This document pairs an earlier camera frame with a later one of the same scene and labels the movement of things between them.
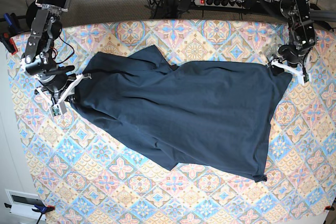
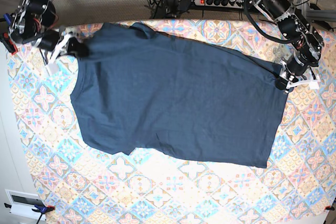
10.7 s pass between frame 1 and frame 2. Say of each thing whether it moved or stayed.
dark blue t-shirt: moved
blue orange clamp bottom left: stayed
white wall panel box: stayed
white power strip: stayed
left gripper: moved
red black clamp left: stayed
